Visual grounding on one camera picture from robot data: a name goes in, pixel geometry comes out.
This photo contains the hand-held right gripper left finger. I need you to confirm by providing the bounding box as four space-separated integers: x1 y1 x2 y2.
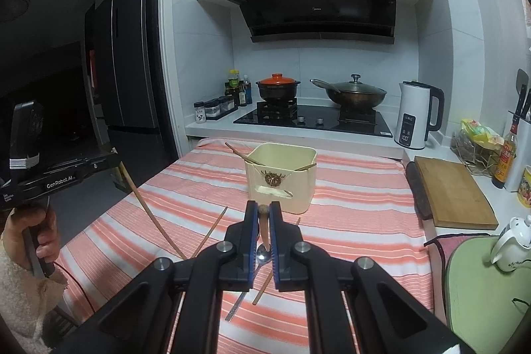
52 200 260 354

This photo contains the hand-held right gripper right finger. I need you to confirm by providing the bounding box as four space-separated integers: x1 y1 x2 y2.
267 201 474 354

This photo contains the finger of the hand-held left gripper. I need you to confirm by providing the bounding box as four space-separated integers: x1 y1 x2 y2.
93 152 121 176

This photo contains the metal spoon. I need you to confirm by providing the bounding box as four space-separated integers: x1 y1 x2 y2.
225 245 272 322

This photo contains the cream utensil container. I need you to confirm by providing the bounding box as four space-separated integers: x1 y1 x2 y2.
244 142 318 215

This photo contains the person's left forearm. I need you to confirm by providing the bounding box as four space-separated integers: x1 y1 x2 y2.
0 242 69 347

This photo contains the person's left hand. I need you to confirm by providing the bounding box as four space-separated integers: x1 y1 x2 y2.
0 208 58 277

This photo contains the orange white striped tablecloth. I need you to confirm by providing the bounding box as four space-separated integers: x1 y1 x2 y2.
58 137 437 354

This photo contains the dark grey refrigerator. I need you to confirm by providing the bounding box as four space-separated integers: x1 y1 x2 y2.
84 0 167 173

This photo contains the rack of spice jars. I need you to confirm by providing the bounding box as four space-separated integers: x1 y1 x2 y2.
204 95 238 121

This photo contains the black gas stove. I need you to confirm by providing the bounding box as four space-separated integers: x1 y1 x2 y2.
233 97 394 138

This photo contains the group of sauce bottles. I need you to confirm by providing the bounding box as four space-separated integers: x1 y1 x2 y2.
223 69 253 108

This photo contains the dark brown board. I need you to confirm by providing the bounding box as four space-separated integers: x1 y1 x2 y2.
404 161 434 221

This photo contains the black clay pot orange lid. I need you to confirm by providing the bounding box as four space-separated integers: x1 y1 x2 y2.
255 73 298 103

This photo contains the wok with glass lid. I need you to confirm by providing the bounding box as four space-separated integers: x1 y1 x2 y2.
310 74 388 109

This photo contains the wooden cutting board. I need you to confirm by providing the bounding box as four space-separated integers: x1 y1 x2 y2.
414 155 499 231

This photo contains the white electric kettle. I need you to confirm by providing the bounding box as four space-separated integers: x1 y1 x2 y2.
394 80 445 151

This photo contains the green round tray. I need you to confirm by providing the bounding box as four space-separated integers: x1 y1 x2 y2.
443 234 531 354

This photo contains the white teapot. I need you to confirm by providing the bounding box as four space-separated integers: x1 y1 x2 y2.
490 215 531 273

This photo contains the black range hood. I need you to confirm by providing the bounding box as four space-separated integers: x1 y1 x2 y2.
226 0 403 45

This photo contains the brown sauce bottle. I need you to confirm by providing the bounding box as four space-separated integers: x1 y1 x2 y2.
491 117 519 190

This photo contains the yellow canister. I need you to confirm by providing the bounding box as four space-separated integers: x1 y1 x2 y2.
516 165 531 210

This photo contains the white knife holder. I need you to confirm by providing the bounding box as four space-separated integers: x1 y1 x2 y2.
503 109 531 194

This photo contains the black spatula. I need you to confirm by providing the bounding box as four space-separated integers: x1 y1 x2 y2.
516 68 530 119

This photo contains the red cable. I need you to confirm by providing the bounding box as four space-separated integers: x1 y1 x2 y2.
52 260 99 316

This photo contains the wire basket with snack packets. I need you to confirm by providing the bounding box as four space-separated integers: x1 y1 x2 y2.
451 118 505 177

